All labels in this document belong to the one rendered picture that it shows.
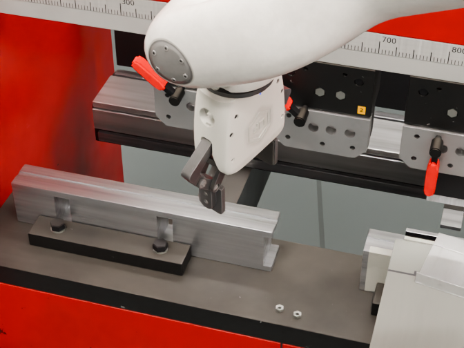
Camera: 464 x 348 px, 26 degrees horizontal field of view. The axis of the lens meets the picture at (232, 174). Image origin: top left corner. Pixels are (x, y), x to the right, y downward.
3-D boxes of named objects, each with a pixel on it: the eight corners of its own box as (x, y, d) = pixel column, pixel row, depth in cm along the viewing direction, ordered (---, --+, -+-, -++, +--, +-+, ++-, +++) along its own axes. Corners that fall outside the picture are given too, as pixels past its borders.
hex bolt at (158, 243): (150, 252, 181) (150, 246, 180) (155, 242, 183) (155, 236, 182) (165, 255, 180) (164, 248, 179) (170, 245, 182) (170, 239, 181)
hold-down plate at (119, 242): (29, 245, 187) (27, 233, 185) (41, 226, 191) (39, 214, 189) (182, 276, 180) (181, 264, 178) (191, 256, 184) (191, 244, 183)
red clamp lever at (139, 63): (134, 61, 154) (181, 102, 156) (143, 47, 157) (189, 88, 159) (127, 67, 155) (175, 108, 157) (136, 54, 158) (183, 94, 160)
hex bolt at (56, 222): (47, 232, 185) (47, 225, 184) (54, 222, 187) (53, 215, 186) (62, 235, 185) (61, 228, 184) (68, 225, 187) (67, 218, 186)
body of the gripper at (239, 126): (233, 105, 94) (235, 187, 102) (298, 50, 100) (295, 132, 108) (173, 73, 98) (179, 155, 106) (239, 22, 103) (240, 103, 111)
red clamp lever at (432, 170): (422, 197, 154) (429, 148, 148) (425, 181, 158) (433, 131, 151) (433, 200, 154) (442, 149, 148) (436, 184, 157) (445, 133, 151)
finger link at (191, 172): (186, 159, 98) (191, 196, 103) (236, 114, 102) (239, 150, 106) (177, 154, 99) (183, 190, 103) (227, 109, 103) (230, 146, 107)
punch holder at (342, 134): (273, 144, 161) (276, 56, 151) (286, 114, 168) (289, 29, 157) (365, 160, 158) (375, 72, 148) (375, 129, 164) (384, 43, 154)
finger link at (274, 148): (274, 123, 108) (273, 167, 113) (292, 108, 110) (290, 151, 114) (250, 111, 109) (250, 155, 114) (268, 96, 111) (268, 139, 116)
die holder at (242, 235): (17, 221, 192) (10, 182, 186) (30, 201, 196) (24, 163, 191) (271, 272, 181) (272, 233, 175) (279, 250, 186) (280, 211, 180)
